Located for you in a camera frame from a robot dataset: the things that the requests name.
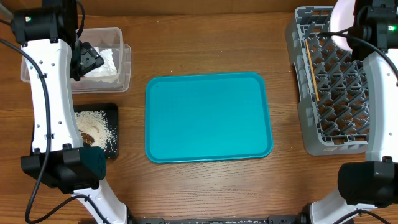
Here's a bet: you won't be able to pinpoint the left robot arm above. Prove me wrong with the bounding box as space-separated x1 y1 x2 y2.
10 1 135 223

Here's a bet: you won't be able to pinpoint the rice grains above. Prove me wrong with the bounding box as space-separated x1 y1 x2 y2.
75 111 117 153

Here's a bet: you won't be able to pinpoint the wooden chopstick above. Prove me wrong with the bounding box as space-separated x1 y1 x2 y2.
305 39 320 103

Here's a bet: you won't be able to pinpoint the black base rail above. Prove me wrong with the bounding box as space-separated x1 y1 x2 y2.
136 215 311 224

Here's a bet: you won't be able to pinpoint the clear plastic bin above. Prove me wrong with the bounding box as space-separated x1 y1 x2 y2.
20 27 132 95

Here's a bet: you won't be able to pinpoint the teal serving tray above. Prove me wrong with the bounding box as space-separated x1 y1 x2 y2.
145 72 274 164

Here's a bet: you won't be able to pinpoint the large white plate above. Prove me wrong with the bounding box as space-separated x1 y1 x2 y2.
329 0 356 52

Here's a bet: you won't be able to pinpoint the grey dishwasher rack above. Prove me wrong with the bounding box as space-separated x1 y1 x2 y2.
285 6 369 156

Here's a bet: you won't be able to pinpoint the white napkin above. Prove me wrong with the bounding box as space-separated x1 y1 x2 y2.
84 47 118 77

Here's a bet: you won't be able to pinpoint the black plastic tray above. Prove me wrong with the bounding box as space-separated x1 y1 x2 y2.
74 103 119 160

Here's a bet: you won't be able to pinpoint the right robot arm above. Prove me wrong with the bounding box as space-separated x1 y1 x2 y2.
302 0 397 223

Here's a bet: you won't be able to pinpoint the brown food scrap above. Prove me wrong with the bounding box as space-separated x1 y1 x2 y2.
80 133 95 146

